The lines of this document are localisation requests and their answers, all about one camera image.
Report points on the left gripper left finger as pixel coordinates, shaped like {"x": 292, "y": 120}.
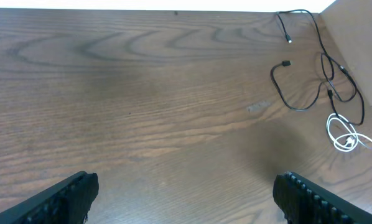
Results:
{"x": 68, "y": 201}

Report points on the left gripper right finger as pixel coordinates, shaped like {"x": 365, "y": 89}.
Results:
{"x": 304, "y": 202}

